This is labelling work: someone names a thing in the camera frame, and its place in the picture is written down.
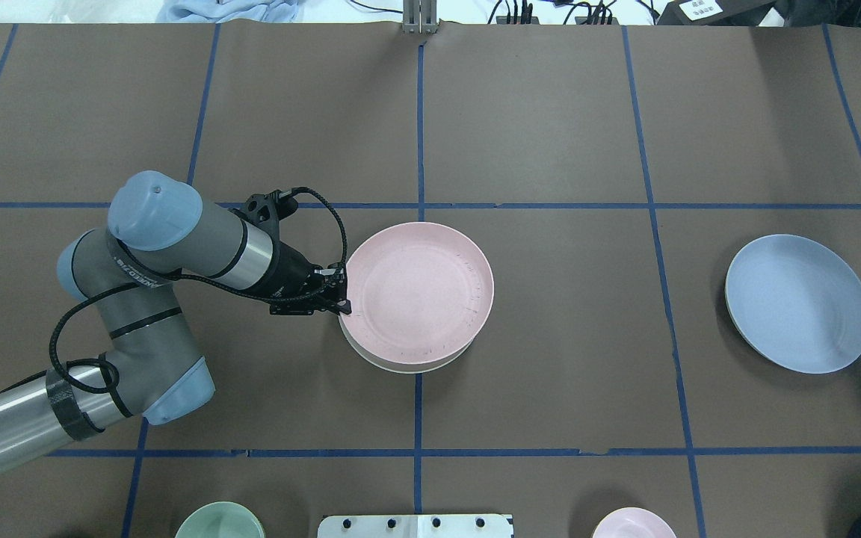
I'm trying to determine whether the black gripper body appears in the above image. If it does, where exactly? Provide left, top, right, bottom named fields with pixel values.
left=243, top=191, right=348, bottom=315

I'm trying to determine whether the green bowl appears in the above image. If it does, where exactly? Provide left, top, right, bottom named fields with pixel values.
left=174, top=501, right=266, bottom=537

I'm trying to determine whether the pink bowl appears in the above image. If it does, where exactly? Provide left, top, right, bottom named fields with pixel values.
left=591, top=507, right=676, bottom=538

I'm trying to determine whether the black power strip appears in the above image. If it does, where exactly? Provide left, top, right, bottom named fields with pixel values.
left=487, top=1, right=619, bottom=26

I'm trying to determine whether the pink plate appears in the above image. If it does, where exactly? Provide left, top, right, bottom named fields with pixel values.
left=340, top=222, right=495, bottom=363

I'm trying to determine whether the light blue cloth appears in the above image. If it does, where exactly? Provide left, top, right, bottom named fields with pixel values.
left=155, top=1, right=300, bottom=24

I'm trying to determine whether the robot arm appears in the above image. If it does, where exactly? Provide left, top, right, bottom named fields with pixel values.
left=0, top=170, right=352, bottom=474

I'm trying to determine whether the aluminium frame post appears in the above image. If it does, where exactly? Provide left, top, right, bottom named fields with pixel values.
left=402, top=0, right=439, bottom=34

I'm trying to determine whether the blue plate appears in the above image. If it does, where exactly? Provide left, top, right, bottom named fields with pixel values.
left=723, top=234, right=861, bottom=374

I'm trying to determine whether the black box with label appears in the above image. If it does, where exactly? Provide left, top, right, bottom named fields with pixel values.
left=656, top=1, right=777, bottom=27

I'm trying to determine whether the cream white plate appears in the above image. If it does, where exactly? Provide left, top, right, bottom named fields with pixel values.
left=339, top=317, right=474, bottom=374

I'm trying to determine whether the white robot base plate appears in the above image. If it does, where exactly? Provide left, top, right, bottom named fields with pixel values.
left=317, top=513, right=515, bottom=537

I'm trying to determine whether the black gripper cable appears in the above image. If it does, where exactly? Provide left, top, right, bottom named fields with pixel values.
left=49, top=187, right=349, bottom=395

